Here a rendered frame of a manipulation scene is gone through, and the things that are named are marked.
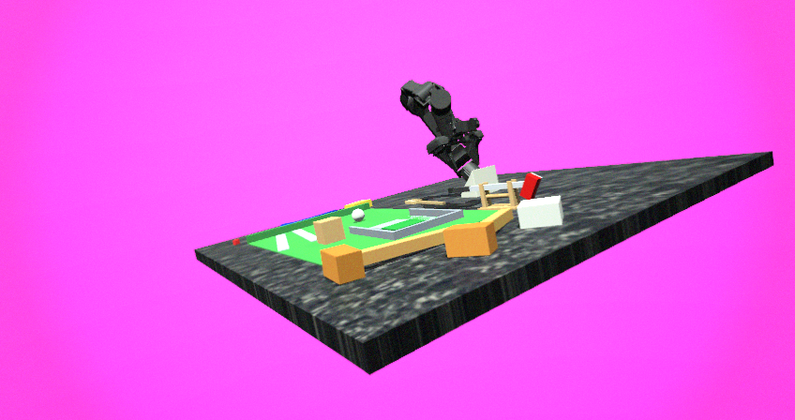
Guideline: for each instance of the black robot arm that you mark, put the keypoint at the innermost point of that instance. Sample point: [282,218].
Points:
[416,98]

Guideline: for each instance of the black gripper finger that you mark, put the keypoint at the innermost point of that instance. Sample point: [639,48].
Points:
[444,154]
[472,151]

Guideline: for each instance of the green flat mat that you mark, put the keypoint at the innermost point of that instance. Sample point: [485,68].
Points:
[303,249]

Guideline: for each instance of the white golf ball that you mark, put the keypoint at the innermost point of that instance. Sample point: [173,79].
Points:
[358,215]

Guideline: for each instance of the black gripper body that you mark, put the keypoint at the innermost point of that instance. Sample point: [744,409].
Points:
[438,142]

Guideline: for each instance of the white flat strip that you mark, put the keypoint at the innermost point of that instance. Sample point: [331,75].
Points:
[309,236]
[282,242]

